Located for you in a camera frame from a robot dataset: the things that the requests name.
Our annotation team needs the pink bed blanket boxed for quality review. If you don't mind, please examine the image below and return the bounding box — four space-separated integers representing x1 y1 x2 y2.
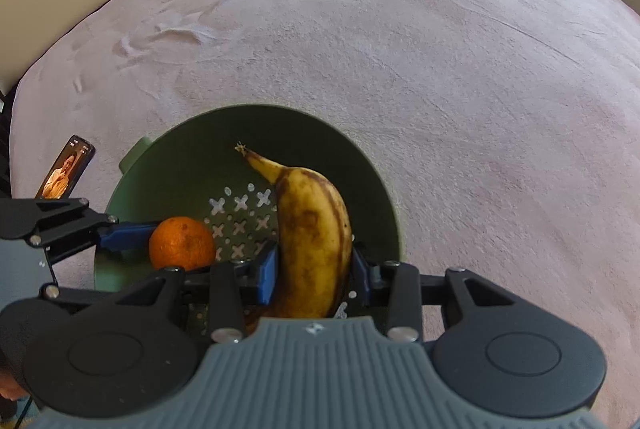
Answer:
9 0 640 429

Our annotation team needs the orange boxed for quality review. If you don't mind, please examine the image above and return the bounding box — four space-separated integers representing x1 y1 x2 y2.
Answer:
148 216 217 271

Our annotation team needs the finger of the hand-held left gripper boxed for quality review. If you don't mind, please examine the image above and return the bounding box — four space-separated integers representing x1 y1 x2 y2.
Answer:
0 198 160 270
42 286 136 310

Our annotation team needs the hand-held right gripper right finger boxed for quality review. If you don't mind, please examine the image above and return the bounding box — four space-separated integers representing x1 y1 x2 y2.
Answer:
354 246 521 344

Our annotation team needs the green colander bowl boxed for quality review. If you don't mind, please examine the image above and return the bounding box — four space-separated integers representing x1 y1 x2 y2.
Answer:
92 104 401 335

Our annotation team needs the black smartphone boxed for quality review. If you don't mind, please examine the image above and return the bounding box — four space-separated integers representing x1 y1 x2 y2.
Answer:
35 135 96 200

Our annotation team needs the spotted yellow banana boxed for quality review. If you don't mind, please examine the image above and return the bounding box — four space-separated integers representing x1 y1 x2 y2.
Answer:
235 141 353 320

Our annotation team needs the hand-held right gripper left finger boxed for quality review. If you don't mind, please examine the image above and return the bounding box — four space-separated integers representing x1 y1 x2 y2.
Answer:
107 251 279 344

